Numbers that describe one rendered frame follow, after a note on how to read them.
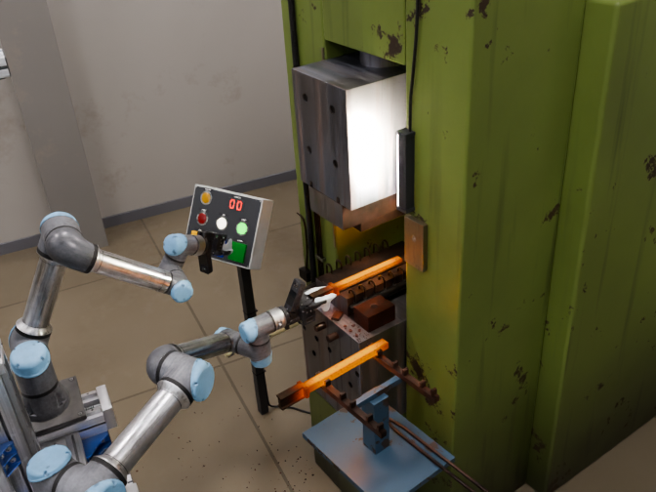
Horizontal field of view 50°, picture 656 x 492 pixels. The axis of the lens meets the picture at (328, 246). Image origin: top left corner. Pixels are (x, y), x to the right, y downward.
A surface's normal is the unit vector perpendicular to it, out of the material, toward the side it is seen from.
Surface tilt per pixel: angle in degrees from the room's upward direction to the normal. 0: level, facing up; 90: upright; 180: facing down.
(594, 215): 90
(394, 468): 0
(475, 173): 90
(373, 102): 90
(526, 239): 90
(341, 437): 0
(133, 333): 0
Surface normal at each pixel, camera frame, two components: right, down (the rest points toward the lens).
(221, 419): -0.06, -0.86
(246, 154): 0.44, 0.44
